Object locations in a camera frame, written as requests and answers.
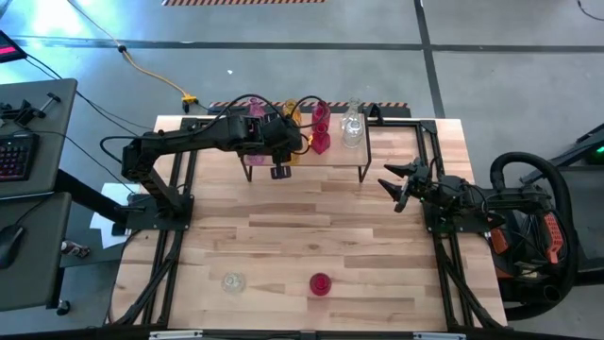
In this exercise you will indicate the black backlit keyboard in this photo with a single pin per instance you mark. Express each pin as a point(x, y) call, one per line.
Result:
point(19, 158)

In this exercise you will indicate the black computer mouse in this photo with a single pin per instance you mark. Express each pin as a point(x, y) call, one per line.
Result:
point(9, 245)

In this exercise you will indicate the short clear ribbed vase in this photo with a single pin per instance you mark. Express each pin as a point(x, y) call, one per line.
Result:
point(353, 133)

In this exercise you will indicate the red ribbed bottle vase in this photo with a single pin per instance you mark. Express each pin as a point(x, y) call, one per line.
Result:
point(321, 115)

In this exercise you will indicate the pear-shaped red glass vase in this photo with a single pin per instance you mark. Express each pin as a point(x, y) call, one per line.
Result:
point(320, 284)

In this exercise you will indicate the white paper sheet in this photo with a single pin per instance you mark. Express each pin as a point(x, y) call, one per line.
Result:
point(106, 236)

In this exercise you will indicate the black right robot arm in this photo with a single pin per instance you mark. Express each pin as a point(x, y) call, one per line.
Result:
point(472, 198)

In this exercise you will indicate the black clamp tool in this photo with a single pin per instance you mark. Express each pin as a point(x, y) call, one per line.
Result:
point(21, 113)

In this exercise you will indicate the tall purple glass vase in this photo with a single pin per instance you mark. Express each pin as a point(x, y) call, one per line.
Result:
point(257, 109)

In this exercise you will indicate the red ribbed bell-shaped vase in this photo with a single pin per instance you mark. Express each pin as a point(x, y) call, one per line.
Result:
point(321, 143)

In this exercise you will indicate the grey side desk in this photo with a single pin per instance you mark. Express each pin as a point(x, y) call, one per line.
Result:
point(38, 264)
point(52, 141)

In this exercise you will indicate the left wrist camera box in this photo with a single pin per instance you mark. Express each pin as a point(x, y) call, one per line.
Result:
point(280, 172)

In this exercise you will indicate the tall clear glass vase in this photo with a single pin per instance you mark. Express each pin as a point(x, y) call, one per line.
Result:
point(352, 109)

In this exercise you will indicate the black equipment with green light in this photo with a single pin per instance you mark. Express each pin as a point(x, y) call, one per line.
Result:
point(590, 141)

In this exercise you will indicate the wooden shelf with black frame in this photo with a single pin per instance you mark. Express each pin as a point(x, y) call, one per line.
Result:
point(340, 158)

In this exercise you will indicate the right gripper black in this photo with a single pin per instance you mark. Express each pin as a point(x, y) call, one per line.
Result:
point(417, 181)

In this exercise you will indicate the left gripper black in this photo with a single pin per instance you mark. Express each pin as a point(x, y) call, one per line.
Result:
point(283, 139)

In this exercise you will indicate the black aluminium table frame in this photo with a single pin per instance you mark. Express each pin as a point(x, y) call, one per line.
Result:
point(188, 125)

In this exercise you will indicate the silver metal bracket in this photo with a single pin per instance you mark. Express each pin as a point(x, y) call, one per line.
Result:
point(174, 335)
point(439, 336)

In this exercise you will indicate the computer monitor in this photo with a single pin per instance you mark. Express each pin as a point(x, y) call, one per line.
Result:
point(9, 49)

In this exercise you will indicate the hazard striped black mat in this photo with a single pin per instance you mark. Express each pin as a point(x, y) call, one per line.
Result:
point(391, 111)

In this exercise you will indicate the black diagonal support beam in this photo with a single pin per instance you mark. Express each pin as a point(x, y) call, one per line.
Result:
point(85, 193)

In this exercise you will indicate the small dark bottle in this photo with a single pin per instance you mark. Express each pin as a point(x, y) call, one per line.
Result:
point(75, 249)

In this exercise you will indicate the red and black tool bag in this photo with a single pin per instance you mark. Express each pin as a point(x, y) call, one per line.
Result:
point(552, 236)

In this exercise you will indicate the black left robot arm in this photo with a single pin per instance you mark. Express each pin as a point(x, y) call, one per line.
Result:
point(189, 139)

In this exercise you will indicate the black caster wheel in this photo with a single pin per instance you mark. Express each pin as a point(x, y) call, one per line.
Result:
point(63, 308)

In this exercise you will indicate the clear bulbous glass vase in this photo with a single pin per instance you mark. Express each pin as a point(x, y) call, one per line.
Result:
point(233, 282)

